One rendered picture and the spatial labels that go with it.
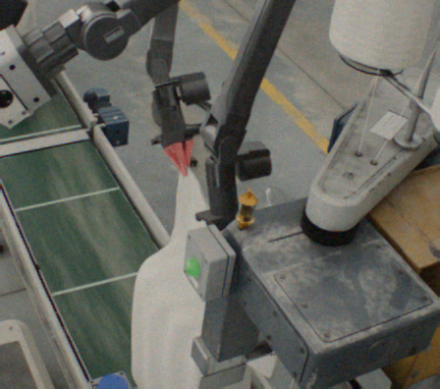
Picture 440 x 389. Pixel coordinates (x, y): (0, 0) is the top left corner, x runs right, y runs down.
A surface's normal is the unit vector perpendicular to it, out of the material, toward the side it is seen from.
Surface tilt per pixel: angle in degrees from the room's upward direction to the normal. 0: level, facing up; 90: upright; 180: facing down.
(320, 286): 0
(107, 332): 0
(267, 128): 0
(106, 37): 81
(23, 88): 90
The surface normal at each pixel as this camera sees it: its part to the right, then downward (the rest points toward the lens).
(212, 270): 0.45, 0.57
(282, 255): 0.11, -0.80
